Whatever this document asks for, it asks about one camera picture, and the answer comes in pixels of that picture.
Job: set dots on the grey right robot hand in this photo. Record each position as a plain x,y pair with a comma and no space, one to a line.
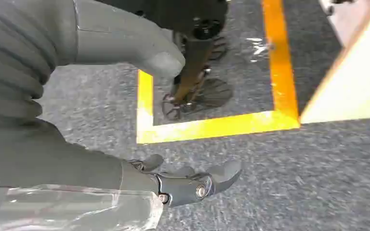
76,178

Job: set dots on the ribbed grey right arm sleeve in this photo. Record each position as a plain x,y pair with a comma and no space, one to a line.
15,57

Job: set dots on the clear shiny tape patch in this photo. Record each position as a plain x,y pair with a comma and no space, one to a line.
257,47

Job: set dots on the yellow floor tape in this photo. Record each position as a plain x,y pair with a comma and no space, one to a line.
280,63

